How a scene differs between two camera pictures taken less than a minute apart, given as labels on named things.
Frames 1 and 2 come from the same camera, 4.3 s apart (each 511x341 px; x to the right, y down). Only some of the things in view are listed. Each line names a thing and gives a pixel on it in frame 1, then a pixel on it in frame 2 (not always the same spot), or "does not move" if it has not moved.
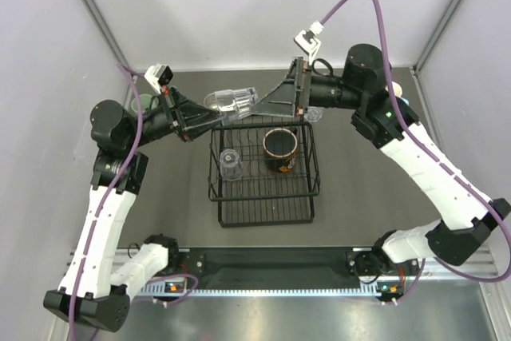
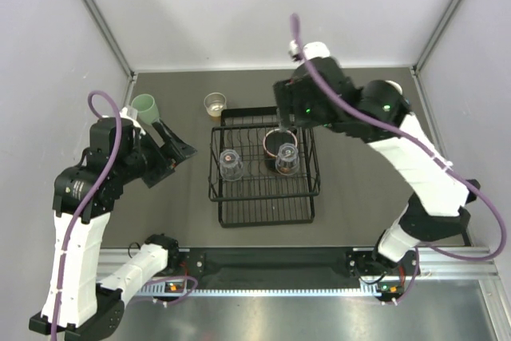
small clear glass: x=232 y=105 to x=287 y=160
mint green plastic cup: x=144 y=101 does not move
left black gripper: x=188 y=118 to x=168 y=156
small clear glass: x=231 y=166 does not move
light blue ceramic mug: x=398 y=91 does not move
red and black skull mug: x=279 y=146 does not move
